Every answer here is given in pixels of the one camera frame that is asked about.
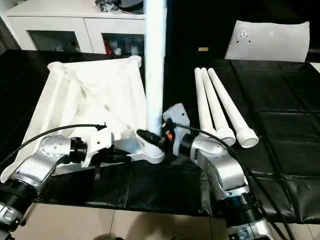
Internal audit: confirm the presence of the black cabinet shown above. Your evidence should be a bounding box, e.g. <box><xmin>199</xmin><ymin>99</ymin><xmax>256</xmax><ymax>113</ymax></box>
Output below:
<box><xmin>166</xmin><ymin>0</ymin><xmax>236</xmax><ymax>60</ymax></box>

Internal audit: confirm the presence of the white chair back panel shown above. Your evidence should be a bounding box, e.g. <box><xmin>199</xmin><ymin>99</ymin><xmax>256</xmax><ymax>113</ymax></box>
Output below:
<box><xmin>224</xmin><ymin>19</ymin><xmax>311</xmax><ymax>62</ymax></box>

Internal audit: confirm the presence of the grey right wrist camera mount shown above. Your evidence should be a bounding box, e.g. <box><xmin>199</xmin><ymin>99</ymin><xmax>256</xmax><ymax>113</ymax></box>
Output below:
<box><xmin>162</xmin><ymin>102</ymin><xmax>191</xmax><ymax>131</ymax></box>

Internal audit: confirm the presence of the grey and black helmet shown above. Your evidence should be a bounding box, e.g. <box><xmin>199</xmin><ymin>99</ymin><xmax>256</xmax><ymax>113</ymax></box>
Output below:
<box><xmin>119</xmin><ymin>0</ymin><xmax>147</xmax><ymax>14</ymax></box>

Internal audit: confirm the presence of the white cabinet with glass doors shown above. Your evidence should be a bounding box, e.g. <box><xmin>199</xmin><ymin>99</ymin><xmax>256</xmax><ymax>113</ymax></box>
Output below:
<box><xmin>6</xmin><ymin>9</ymin><xmax>147</xmax><ymax>55</ymax></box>

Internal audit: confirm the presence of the black work mat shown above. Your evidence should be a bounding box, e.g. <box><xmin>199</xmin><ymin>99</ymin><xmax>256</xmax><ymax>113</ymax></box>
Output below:
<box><xmin>0</xmin><ymin>49</ymin><xmax>320</xmax><ymax>224</ymax></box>

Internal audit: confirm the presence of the white plastic table top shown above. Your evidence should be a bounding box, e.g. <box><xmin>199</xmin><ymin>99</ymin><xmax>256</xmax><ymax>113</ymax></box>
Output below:
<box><xmin>0</xmin><ymin>56</ymin><xmax>166</xmax><ymax>185</ymax></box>

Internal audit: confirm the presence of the white plastic table leg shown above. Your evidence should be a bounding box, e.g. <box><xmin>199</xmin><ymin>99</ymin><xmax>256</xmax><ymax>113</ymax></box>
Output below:
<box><xmin>207</xmin><ymin>67</ymin><xmax>259</xmax><ymax>149</ymax></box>
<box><xmin>199</xmin><ymin>67</ymin><xmax>237</xmax><ymax>148</ymax></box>
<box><xmin>144</xmin><ymin>0</ymin><xmax>168</xmax><ymax>157</ymax></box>
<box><xmin>194</xmin><ymin>67</ymin><xmax>218</xmax><ymax>137</ymax></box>

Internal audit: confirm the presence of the black tangled clutter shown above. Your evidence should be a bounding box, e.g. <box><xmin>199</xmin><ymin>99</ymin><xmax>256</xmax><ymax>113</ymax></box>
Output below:
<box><xmin>94</xmin><ymin>0</ymin><xmax>122</xmax><ymax>13</ymax></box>

